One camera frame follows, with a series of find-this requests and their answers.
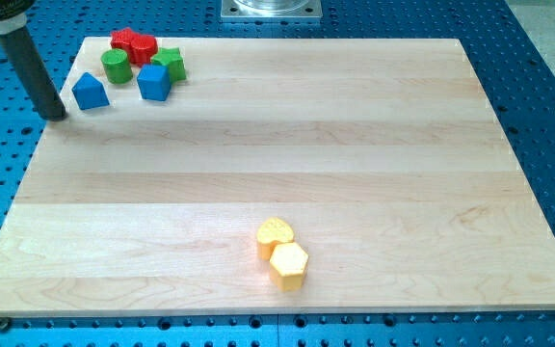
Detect blue cube block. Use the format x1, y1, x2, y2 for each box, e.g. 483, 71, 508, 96
137, 65, 172, 101

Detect green star block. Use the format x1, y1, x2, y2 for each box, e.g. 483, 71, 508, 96
150, 47, 187, 84

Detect red star block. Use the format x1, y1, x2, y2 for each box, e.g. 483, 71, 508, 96
110, 27, 137, 64

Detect yellow heart block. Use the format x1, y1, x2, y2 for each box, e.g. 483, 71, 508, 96
256, 217, 295, 260

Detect yellow hexagon block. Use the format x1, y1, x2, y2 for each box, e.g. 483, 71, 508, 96
269, 242, 309, 292

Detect light wooden board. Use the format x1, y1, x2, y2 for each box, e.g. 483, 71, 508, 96
0, 37, 555, 317

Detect red round block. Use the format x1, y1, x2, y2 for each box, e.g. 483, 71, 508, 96
130, 34, 158, 67

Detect green cylinder block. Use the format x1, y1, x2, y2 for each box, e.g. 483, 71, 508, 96
100, 48, 133, 84

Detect blue triangular prism block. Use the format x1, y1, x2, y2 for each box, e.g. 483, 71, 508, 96
71, 72, 110, 110

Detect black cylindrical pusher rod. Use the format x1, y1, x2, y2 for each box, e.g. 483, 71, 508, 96
0, 26, 67, 121

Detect blue perforated metal table plate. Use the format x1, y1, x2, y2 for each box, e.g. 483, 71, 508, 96
0, 1, 555, 346

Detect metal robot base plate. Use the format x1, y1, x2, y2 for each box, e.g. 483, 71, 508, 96
221, 0, 323, 20

